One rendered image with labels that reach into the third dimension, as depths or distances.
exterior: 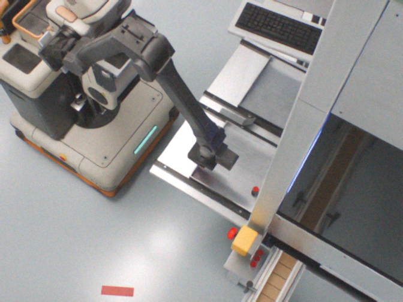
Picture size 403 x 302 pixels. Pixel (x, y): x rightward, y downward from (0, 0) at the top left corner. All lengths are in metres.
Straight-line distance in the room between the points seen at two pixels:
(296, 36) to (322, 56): 1.43
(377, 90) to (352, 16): 0.14
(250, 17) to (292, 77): 0.37
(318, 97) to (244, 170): 0.98
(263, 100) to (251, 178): 0.33
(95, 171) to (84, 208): 0.31
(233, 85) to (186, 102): 0.61
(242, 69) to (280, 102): 0.20
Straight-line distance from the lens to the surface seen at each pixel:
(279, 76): 2.05
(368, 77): 0.81
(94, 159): 2.55
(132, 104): 2.66
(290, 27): 2.27
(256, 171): 1.85
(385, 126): 0.89
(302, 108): 0.95
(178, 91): 1.39
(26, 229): 2.81
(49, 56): 1.74
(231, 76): 2.03
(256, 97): 1.99
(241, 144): 1.89
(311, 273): 1.79
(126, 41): 1.31
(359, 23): 0.74
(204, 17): 3.32
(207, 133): 1.51
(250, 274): 1.75
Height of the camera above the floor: 2.59
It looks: 66 degrees down
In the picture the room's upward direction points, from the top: 4 degrees clockwise
